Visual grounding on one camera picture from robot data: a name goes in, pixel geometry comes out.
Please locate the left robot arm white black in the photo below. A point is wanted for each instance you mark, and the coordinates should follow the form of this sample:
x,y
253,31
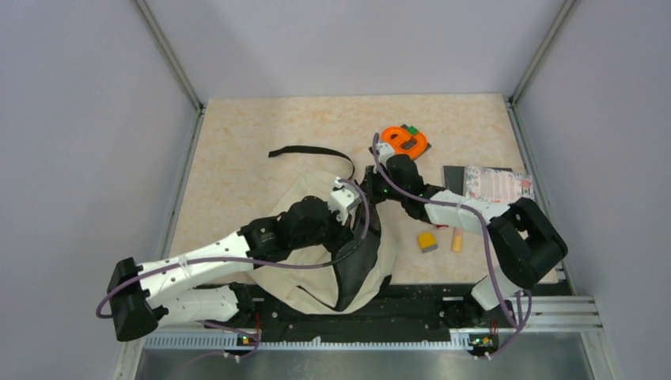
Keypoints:
x,y
311,234

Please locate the black book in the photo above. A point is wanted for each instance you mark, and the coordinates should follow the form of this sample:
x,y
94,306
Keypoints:
x,y
453,181

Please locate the beige canvas student bag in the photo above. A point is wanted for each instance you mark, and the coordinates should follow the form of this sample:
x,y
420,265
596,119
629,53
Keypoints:
x,y
342,289

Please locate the grey building plate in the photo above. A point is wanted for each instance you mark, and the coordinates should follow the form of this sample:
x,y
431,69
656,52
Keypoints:
x,y
414,146

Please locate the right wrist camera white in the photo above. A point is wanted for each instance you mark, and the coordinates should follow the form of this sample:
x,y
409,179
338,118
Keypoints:
x,y
384,152

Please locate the yellow grey eraser block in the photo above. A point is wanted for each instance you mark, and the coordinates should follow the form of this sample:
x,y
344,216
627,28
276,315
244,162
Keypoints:
x,y
427,242

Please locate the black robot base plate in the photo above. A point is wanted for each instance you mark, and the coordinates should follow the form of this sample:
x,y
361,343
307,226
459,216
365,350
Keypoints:
x,y
398,314

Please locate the aluminium frame rail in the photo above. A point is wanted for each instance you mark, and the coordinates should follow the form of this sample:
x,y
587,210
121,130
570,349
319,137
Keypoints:
x,y
548,314

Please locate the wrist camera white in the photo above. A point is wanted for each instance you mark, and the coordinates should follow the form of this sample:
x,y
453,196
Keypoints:
x,y
384,152
343,199

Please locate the floral cover book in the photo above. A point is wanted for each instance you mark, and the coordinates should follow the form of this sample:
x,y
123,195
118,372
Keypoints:
x,y
525,189

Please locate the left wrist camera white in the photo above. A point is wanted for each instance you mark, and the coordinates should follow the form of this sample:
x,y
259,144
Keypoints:
x,y
343,199

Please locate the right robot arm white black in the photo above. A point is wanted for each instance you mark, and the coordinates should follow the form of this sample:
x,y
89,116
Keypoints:
x,y
521,244

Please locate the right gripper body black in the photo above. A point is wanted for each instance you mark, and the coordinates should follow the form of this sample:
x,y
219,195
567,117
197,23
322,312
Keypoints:
x,y
380,189

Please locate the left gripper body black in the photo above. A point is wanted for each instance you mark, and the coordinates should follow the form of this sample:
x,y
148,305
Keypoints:
x,y
330,234

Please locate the white cable duct strip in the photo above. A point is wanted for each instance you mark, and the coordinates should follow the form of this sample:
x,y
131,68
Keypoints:
x,y
230,341

